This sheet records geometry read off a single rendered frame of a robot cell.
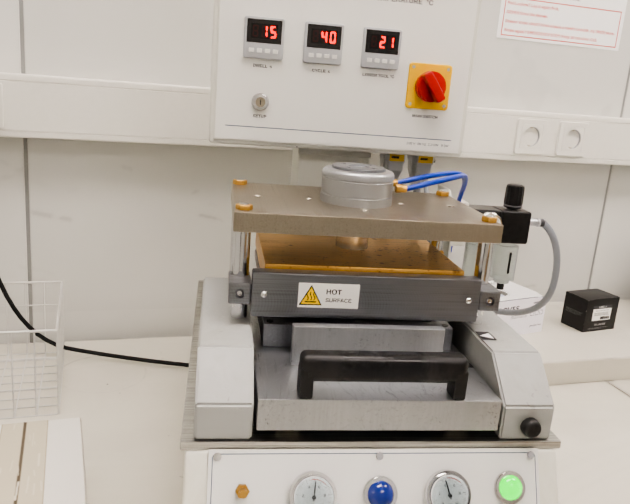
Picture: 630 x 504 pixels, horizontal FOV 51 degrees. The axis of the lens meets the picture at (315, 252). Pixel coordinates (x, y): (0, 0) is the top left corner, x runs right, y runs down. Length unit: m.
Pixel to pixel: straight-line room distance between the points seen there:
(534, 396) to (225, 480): 0.29
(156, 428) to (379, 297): 0.44
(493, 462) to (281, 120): 0.46
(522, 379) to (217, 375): 0.28
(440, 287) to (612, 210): 1.02
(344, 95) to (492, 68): 0.61
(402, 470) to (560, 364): 0.67
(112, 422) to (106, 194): 0.42
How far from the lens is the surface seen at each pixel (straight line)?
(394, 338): 0.65
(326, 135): 0.85
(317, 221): 0.64
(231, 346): 0.60
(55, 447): 0.78
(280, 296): 0.64
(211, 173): 1.23
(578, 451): 1.06
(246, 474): 0.60
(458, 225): 0.67
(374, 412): 0.60
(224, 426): 0.59
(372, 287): 0.65
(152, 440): 0.95
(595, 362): 1.30
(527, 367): 0.66
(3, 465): 0.76
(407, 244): 0.78
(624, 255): 1.71
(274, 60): 0.84
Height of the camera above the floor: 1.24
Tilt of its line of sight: 14 degrees down
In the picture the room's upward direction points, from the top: 5 degrees clockwise
